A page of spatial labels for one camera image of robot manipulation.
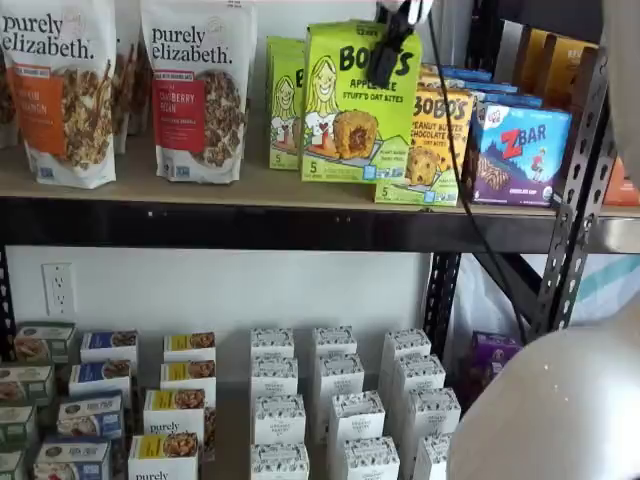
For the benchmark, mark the blue ZBar box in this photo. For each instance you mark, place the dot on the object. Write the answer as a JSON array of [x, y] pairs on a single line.
[[465, 72], [485, 84], [505, 98], [520, 160]]

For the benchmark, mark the green label granola box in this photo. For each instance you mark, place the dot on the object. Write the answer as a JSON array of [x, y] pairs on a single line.
[[11, 465], [45, 342], [27, 384], [17, 425]]

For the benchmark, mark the green Bobo's apple pie box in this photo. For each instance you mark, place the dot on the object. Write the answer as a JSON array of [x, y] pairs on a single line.
[[350, 135], [285, 44], [285, 125], [286, 60]]

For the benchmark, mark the black rack cross beam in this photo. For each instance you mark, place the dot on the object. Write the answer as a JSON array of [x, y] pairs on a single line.
[[250, 225]]

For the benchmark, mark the black diagonal rack brace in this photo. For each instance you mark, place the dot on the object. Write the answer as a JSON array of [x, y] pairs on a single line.
[[510, 277]]

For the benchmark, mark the purple snack box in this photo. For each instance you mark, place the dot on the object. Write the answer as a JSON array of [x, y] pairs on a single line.
[[497, 346], [487, 380]]

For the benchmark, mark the pumpkin cinnamon granola bag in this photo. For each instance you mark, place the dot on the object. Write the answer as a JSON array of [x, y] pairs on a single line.
[[60, 100]]

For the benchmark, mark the cranberry pecan granola bag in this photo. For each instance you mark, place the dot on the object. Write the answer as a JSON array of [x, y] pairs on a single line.
[[197, 100]]

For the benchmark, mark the blue label granola box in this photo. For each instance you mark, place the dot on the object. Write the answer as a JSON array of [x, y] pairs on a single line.
[[90, 415], [109, 345], [100, 376], [72, 459]]

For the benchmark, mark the white patterned pantry box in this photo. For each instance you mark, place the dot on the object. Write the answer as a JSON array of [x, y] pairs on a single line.
[[356, 422], [370, 460], [419, 375], [340, 377], [274, 376], [431, 457], [280, 420], [406, 345], [335, 341], [279, 462], [431, 415], [272, 342]]

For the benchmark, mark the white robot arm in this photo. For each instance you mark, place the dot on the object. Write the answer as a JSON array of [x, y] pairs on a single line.
[[550, 400]]

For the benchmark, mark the yellow label granola box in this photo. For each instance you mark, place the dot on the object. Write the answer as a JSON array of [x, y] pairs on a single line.
[[190, 345], [164, 457], [175, 415], [188, 375]]

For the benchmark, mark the white wall outlet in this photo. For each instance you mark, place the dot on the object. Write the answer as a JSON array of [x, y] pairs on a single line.
[[58, 289]]

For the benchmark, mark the black perforated rack post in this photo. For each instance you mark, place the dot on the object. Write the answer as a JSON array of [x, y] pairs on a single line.
[[575, 175], [442, 300], [5, 310]]

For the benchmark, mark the yellow Bobo's peanut butter box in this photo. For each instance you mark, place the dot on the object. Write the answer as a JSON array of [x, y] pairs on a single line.
[[430, 165], [430, 70], [440, 84]]

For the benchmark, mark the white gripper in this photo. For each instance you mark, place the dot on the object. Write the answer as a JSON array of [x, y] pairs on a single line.
[[419, 9]]

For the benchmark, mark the orange box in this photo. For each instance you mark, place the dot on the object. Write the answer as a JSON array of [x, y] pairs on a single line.
[[622, 190]]

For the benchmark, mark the mustard brown box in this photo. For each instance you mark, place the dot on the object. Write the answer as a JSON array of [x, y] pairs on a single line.
[[570, 65], [530, 50]]

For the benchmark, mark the Purely Elizabeth granola bag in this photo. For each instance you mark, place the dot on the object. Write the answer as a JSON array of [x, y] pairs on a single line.
[[131, 90], [7, 110]]

